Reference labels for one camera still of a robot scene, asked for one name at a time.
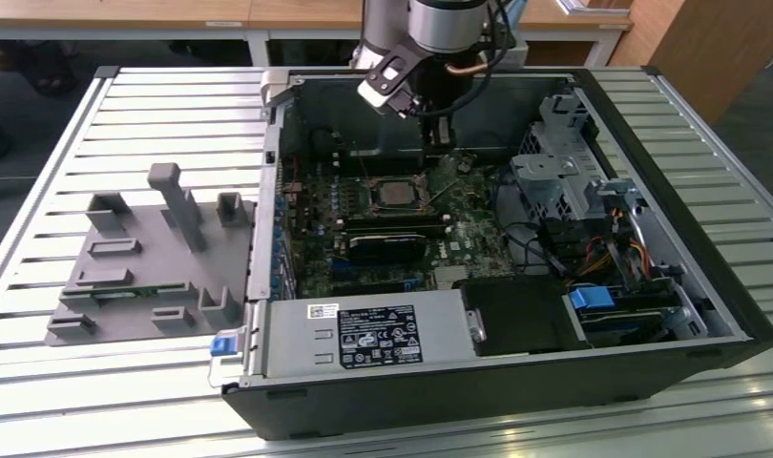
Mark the silver CPU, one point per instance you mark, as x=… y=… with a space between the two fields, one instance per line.
x=398 y=194

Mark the CPU socket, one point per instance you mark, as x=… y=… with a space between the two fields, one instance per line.
x=373 y=210

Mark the black RAM slot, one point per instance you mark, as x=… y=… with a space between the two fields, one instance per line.
x=393 y=219
x=393 y=229

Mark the round coin battery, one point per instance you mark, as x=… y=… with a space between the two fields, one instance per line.
x=463 y=167

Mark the silver drive cage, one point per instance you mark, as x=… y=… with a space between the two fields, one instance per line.
x=538 y=172

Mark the green motherboard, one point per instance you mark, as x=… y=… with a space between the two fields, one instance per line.
x=475 y=224

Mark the white book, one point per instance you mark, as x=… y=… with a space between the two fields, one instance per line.
x=589 y=5

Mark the black graphics card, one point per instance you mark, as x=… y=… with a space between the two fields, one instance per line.
x=386 y=250

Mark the small silver heatsink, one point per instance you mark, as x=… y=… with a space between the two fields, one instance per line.
x=453 y=276

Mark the wooden cabinet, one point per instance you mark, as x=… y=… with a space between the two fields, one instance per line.
x=710 y=57

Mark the black plastic shroud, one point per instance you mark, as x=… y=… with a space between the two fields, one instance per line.
x=519 y=315

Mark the blue disk carrier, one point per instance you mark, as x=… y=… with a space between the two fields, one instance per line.
x=590 y=299

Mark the silver power supply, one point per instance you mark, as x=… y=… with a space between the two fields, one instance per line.
x=296 y=334

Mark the wooden desk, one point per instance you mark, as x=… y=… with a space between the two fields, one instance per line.
x=106 y=12

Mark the black disk drive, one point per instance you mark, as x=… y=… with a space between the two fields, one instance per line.
x=621 y=324

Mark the grey parts rack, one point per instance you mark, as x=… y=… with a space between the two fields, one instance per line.
x=144 y=267

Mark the blue case latch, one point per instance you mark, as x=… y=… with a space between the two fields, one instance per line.
x=226 y=346

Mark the green RAM stick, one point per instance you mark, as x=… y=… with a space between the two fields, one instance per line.
x=138 y=291

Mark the black open PC case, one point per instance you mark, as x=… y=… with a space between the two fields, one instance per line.
x=423 y=405

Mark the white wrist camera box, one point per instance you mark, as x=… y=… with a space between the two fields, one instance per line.
x=389 y=81

